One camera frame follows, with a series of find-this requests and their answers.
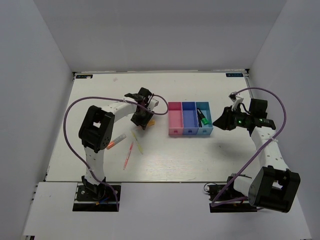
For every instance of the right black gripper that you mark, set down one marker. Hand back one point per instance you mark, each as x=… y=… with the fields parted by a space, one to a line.
x=225 y=121

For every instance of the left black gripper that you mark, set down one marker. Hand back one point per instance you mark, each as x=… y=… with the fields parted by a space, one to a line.
x=144 y=122

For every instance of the green black highlighter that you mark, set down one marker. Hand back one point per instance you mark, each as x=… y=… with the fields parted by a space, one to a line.
x=204 y=120

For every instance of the yellow thin pen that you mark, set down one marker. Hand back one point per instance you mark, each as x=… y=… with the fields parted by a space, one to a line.
x=137 y=142

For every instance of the orange clear highlighter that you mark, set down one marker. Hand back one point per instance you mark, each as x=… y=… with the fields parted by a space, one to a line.
x=116 y=141

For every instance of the purple black highlighter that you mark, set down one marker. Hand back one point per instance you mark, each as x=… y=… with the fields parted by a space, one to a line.
x=199 y=121

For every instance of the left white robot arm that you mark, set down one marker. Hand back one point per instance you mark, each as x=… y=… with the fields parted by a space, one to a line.
x=97 y=128

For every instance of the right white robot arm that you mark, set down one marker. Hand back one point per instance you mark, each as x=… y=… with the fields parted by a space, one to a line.
x=265 y=181

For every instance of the light blue drawer box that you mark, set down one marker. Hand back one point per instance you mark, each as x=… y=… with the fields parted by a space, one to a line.
x=205 y=108

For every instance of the pink thin pen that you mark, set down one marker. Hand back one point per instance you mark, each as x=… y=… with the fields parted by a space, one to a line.
x=128 y=155

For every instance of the pink drawer box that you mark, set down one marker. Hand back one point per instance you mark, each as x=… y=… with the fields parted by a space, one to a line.
x=175 y=119

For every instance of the right corner label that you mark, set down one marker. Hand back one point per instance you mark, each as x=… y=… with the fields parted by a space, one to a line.
x=234 y=75

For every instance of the corner label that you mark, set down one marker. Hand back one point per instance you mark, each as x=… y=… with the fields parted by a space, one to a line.
x=234 y=75
x=84 y=76

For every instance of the left corner label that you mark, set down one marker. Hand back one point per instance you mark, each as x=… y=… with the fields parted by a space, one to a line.
x=84 y=76

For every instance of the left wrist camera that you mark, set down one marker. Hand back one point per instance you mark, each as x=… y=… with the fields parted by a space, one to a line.
x=153 y=103

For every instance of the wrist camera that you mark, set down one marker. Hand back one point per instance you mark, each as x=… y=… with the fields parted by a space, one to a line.
x=153 y=103
x=237 y=99

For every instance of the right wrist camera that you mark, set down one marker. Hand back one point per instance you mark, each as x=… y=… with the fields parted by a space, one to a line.
x=237 y=99

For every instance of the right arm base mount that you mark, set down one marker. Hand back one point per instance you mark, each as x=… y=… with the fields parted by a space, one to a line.
x=234 y=199

